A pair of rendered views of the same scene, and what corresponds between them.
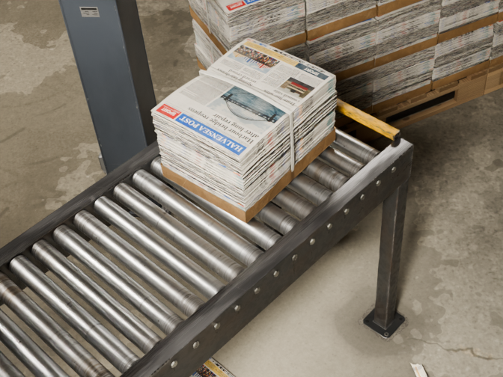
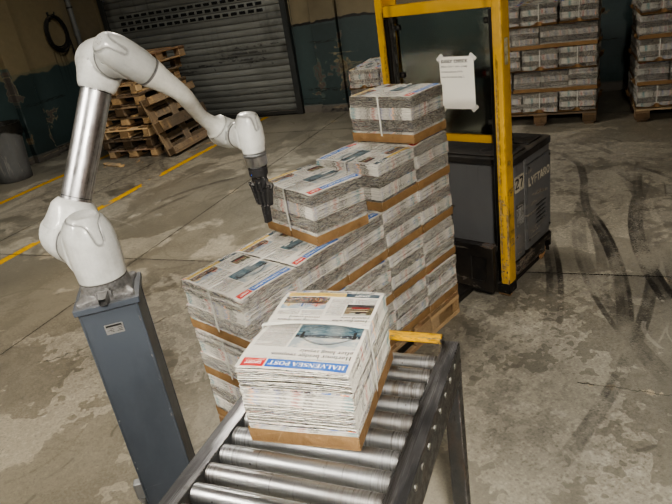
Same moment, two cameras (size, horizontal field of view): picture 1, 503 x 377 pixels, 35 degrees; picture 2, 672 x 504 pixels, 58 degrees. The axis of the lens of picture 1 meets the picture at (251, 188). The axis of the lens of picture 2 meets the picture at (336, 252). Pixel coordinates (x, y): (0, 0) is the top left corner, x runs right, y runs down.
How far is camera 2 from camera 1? 0.66 m
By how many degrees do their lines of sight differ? 28
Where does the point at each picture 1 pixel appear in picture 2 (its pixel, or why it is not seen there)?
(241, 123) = (329, 348)
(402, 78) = not seen: hidden behind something
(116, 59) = (145, 369)
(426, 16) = (382, 278)
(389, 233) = (457, 438)
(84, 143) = (104, 486)
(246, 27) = (256, 311)
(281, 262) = (416, 473)
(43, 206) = not seen: outside the picture
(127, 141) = (165, 455)
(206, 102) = (285, 343)
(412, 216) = not seen: hidden behind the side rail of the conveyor
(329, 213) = (430, 415)
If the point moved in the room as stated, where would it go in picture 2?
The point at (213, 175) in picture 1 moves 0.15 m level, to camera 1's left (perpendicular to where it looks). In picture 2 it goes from (315, 411) to (255, 438)
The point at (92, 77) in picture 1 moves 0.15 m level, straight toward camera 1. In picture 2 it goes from (122, 396) to (139, 415)
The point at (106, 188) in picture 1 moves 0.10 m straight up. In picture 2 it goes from (197, 472) to (186, 440)
